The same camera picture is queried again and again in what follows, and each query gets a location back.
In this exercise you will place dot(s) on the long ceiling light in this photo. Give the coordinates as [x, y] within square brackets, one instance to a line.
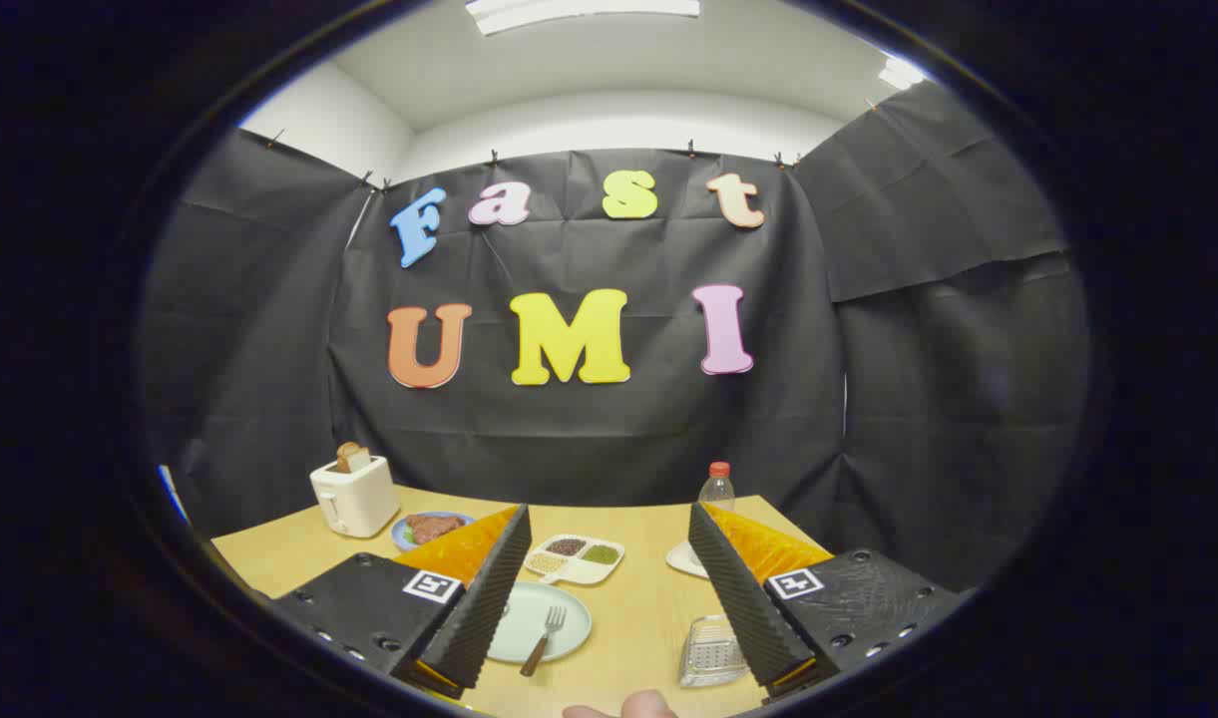
[579, 12]

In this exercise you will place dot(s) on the yellow soybeans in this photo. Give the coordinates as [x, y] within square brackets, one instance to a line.
[548, 563]

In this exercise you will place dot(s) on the brown meat slices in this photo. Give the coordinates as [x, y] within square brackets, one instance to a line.
[434, 527]

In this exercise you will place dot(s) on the white toaster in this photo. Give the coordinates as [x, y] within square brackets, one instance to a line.
[359, 499]

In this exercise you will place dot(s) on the white panel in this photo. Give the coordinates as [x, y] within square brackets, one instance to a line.
[173, 494]

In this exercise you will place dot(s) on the perforated metal tray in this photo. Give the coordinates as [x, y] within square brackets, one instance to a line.
[708, 653]

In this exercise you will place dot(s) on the green beans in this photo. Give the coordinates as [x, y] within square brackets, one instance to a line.
[601, 554]

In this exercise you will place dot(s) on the clear water bottle red cap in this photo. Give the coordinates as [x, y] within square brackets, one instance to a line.
[716, 491]

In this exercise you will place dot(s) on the black backdrop cloth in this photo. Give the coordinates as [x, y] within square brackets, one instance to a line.
[589, 439]

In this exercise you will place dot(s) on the small ceiling light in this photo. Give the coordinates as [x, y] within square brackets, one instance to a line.
[900, 72]

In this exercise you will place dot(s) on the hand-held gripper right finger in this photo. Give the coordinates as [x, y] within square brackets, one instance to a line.
[748, 608]

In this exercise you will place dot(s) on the dark red beans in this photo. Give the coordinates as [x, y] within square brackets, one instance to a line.
[566, 546]

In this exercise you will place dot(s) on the light green plate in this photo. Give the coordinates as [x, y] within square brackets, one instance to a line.
[519, 623]

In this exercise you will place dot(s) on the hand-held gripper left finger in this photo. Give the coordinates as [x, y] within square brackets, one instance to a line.
[489, 608]

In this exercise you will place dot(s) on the blue plate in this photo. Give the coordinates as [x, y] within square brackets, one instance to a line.
[398, 532]

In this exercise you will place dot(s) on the white divided dish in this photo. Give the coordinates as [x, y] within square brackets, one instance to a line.
[594, 573]

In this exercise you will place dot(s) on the toasted bread slice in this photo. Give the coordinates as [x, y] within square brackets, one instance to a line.
[352, 458]

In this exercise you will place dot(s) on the white square coaster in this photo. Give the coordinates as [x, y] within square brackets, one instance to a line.
[683, 558]

